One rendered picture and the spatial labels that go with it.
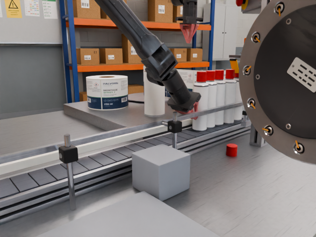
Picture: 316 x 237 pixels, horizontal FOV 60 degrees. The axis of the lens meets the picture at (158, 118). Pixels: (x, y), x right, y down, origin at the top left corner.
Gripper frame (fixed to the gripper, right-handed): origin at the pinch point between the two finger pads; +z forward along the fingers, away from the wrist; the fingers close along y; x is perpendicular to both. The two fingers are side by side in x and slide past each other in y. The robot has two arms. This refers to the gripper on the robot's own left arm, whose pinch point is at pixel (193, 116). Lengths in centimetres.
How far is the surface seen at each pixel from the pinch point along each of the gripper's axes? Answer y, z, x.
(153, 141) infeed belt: 2.0, -6.4, 16.4
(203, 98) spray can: -1.9, -3.5, -5.8
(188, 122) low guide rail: 3.4, 2.8, 1.0
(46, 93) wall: 433, 112, -47
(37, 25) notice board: 422, 18, -114
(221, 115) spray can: -1.9, 9.8, -9.4
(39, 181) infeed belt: -1, -29, 44
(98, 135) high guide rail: -3.8, -26.5, 28.3
